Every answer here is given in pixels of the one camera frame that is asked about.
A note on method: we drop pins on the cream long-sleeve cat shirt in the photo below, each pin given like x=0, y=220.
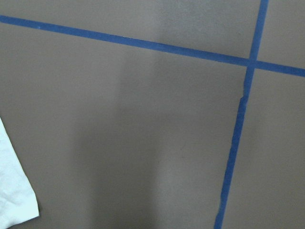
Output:
x=18, y=201

